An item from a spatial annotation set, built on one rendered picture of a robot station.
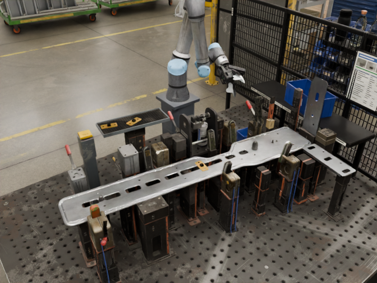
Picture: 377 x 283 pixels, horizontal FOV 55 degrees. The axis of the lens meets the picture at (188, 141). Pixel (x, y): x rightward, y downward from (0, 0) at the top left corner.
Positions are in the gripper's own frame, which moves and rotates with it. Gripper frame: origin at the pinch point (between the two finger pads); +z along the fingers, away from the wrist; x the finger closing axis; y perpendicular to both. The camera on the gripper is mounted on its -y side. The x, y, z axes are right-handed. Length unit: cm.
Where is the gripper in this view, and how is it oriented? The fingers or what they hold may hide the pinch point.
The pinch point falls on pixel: (240, 90)
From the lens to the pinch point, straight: 222.8
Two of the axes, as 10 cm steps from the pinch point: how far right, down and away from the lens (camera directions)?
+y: -8.8, 2.6, -4.0
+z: 4.0, 8.6, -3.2
